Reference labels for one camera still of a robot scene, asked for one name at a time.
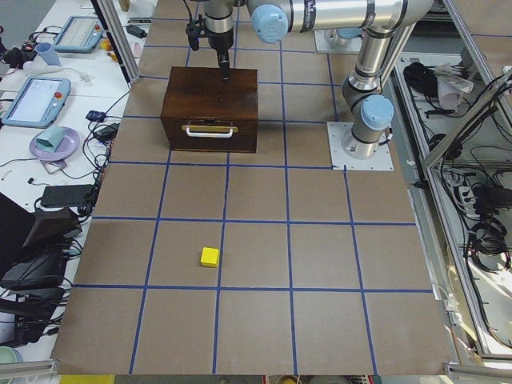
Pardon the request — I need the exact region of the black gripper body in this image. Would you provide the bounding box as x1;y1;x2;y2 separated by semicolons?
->
207;29;234;51

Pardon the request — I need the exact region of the dark wooden drawer box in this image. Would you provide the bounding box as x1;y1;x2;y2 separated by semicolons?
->
160;66;258;153

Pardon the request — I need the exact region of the white drawer handle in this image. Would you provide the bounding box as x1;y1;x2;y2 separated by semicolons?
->
182;125;238;138

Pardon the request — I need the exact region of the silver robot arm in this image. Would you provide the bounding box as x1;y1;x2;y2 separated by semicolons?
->
203;0;432;160

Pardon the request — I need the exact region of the yellow block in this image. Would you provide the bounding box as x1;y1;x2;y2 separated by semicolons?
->
200;247;220;268

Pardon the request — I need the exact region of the black power adapter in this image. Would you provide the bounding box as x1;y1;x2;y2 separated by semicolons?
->
126;25;147;38

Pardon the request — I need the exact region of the far teach pendant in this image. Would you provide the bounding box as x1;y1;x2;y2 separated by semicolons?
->
54;16;104;54

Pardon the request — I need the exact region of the teach pendant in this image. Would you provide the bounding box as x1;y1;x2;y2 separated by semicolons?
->
54;16;104;54
2;76;71;129

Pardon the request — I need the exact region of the purple plate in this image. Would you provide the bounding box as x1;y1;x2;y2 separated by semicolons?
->
29;125;80;161

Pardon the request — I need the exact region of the light blue cup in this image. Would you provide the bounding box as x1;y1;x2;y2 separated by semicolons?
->
34;42;61;66

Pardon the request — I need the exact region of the near teach pendant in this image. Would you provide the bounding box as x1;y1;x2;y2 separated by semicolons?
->
2;76;71;129

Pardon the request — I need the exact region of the teal cup on plate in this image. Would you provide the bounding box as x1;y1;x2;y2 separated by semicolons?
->
35;125;66;153

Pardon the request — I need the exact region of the aluminium frame post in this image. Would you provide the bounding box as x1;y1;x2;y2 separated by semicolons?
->
90;0;140;84

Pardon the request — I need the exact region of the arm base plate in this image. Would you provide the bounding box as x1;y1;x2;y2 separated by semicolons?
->
326;122;394;171

